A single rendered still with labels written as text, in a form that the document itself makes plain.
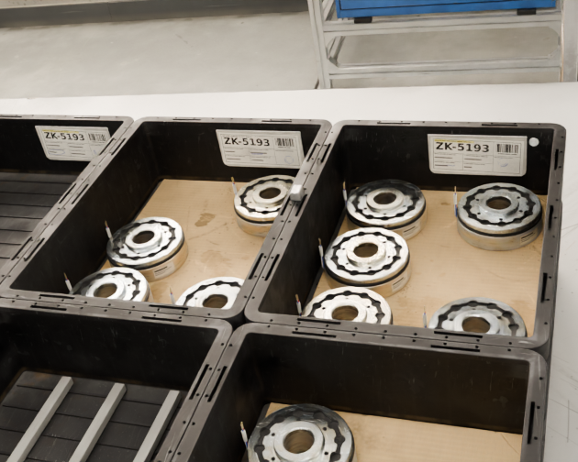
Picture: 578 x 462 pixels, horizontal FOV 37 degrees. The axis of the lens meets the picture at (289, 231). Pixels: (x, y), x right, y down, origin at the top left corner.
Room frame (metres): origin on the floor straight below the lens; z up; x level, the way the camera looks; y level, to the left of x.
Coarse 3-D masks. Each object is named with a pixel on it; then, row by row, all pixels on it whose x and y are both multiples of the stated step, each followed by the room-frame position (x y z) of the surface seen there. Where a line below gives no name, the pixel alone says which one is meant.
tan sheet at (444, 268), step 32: (448, 192) 0.94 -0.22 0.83; (448, 224) 0.87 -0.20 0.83; (416, 256) 0.82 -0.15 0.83; (448, 256) 0.81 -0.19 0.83; (480, 256) 0.79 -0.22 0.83; (512, 256) 0.78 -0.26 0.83; (320, 288) 0.79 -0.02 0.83; (416, 288) 0.76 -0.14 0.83; (448, 288) 0.75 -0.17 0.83; (480, 288) 0.74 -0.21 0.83; (512, 288) 0.73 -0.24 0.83; (416, 320) 0.70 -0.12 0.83
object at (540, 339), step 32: (384, 128) 0.97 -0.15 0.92; (416, 128) 0.96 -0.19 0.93; (448, 128) 0.94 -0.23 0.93; (480, 128) 0.93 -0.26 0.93; (512, 128) 0.91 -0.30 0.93; (544, 128) 0.89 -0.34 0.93; (320, 160) 0.92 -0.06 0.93; (288, 224) 0.79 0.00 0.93; (544, 224) 0.71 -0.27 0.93; (544, 256) 0.66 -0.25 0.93; (256, 288) 0.69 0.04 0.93; (544, 288) 0.63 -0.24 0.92; (256, 320) 0.64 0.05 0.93; (288, 320) 0.63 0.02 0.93; (320, 320) 0.62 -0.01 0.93; (544, 320) 0.57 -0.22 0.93; (544, 352) 0.54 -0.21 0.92
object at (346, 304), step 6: (342, 300) 0.72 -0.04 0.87; (348, 300) 0.72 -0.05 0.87; (354, 300) 0.72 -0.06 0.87; (330, 306) 0.71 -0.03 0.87; (336, 306) 0.71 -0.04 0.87; (342, 306) 0.71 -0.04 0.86; (348, 306) 0.71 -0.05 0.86; (354, 306) 0.71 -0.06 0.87; (360, 306) 0.70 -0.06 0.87; (324, 312) 0.71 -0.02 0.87; (330, 312) 0.70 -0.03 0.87; (360, 312) 0.70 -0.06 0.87; (366, 312) 0.69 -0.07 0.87; (330, 318) 0.69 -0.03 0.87; (360, 318) 0.69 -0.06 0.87; (366, 318) 0.69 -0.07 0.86
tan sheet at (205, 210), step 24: (168, 192) 1.07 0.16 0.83; (192, 192) 1.06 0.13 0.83; (216, 192) 1.04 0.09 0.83; (144, 216) 1.02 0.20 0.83; (168, 216) 1.01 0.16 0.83; (192, 216) 0.99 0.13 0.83; (216, 216) 0.98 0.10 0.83; (192, 240) 0.94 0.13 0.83; (216, 240) 0.93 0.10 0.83; (240, 240) 0.92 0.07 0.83; (192, 264) 0.89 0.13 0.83; (216, 264) 0.88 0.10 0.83; (240, 264) 0.87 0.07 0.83; (168, 288) 0.85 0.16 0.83
